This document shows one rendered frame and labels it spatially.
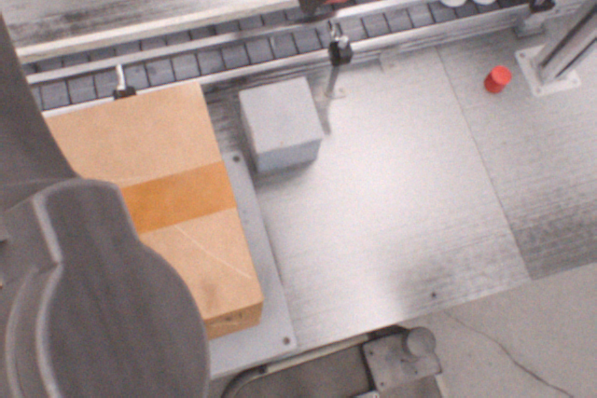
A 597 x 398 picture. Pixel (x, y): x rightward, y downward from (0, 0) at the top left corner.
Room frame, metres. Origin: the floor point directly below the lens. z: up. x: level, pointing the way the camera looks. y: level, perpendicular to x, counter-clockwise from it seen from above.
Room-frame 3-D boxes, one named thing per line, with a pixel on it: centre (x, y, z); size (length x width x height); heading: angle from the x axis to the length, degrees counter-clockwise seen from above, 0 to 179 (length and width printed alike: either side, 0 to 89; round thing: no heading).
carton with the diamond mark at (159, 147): (0.10, 0.19, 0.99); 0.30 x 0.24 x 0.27; 119
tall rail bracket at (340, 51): (0.46, -0.02, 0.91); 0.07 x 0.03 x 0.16; 28
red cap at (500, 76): (0.52, -0.29, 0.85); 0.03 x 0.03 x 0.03
